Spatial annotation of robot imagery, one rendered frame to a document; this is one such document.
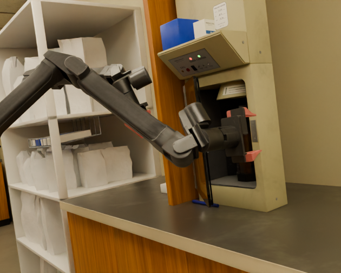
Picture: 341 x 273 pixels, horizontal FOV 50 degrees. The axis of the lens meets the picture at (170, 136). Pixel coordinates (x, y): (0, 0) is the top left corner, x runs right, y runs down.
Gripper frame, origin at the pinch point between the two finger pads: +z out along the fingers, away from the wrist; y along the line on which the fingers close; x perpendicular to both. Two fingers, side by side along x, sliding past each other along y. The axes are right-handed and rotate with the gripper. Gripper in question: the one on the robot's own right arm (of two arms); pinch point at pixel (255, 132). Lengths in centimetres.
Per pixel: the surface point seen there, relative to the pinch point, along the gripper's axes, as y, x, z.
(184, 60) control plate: 28.2, 28.5, 2.1
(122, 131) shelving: 15, 167, 48
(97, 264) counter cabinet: -47, 85, -16
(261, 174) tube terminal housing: -13.2, 10.6, 11.9
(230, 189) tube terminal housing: -18.2, 25.2, 11.6
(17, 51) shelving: 90, 227, -1
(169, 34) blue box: 37.7, 30.3, -1.1
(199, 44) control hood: 30.0, 16.9, -0.2
